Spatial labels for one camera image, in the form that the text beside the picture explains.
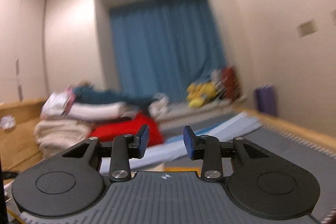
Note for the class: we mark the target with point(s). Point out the beige and yellow hooded jacket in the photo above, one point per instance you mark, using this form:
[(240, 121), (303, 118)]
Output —
[(168, 169)]

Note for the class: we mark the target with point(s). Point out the purple bag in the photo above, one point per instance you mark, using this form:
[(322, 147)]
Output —
[(266, 99)]

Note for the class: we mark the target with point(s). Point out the red bag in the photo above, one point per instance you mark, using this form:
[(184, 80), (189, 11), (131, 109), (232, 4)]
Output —
[(231, 82)]

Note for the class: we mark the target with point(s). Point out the rolled white quilt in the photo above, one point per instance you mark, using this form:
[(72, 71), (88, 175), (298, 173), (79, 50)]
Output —
[(60, 133)]

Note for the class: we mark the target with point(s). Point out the crumpled white tissue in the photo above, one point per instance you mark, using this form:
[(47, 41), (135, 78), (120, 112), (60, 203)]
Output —
[(7, 121)]

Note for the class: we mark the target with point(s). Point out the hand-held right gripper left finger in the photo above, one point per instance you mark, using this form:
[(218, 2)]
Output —
[(143, 140)]

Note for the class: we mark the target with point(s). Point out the red fleece blanket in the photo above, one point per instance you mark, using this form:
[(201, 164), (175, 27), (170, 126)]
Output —
[(123, 130)]

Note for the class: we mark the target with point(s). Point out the white plush toy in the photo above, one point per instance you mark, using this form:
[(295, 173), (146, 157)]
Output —
[(161, 104)]

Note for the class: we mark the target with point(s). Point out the yellow plush toy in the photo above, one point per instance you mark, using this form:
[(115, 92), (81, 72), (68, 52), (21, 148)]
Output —
[(195, 96), (208, 90)]

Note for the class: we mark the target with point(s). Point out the white and pink folded bedding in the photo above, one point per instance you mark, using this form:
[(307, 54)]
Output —
[(97, 110)]

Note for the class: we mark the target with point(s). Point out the light blue folded sheet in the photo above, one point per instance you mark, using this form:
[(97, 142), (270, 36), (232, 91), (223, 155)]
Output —
[(210, 134)]

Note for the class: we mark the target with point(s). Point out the dark blue shark plush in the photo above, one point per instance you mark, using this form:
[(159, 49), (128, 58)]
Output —
[(110, 95)]

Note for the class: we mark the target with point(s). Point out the blue curtain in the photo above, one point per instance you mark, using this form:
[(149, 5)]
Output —
[(165, 48)]

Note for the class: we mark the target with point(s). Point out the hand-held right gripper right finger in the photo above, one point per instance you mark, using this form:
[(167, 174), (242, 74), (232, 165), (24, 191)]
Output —
[(188, 144)]

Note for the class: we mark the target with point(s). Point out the wooden bed frame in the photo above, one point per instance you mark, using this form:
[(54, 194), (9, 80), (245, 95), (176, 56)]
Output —
[(18, 134)]

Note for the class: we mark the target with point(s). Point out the pink and white cloth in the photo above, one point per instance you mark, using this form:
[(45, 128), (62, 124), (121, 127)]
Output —
[(59, 103)]

